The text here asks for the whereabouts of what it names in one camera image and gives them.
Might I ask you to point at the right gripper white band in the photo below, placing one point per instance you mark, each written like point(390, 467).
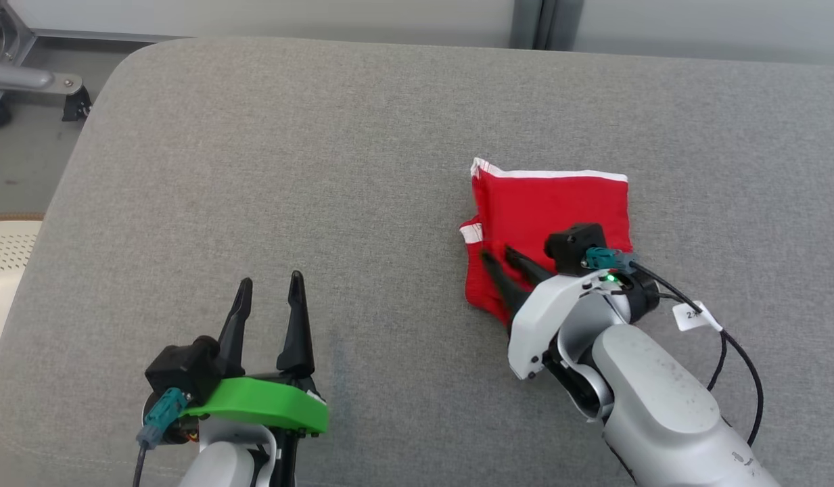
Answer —
point(545, 318)

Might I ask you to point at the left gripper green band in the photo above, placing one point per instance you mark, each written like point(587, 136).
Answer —
point(268, 402)

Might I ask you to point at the red and white garment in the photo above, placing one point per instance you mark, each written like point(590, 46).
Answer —
point(552, 203)

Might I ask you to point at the right wrist teal connector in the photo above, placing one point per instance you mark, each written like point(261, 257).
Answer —
point(603, 258)

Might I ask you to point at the wrist teal connector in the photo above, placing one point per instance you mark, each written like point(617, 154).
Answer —
point(163, 416)
point(603, 258)

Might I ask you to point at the left wrist teal connector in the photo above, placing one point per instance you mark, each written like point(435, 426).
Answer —
point(163, 416)

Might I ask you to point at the cream perforated laundry basket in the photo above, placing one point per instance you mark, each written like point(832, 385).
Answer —
point(4, 270)

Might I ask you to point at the grey metal stand with casters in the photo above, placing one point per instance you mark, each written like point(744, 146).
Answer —
point(24, 78)

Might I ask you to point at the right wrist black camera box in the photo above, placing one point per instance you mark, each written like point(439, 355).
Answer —
point(575, 247)

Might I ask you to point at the grey wall post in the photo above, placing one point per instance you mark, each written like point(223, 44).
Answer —
point(545, 24)

